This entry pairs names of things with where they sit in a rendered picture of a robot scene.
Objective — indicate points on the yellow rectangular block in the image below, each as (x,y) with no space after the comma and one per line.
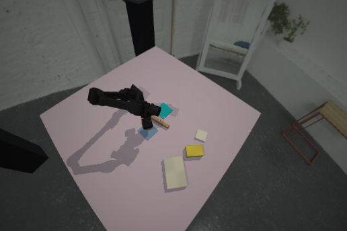
(193,151)

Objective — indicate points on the tan wooden plank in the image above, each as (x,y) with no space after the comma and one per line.
(159,122)

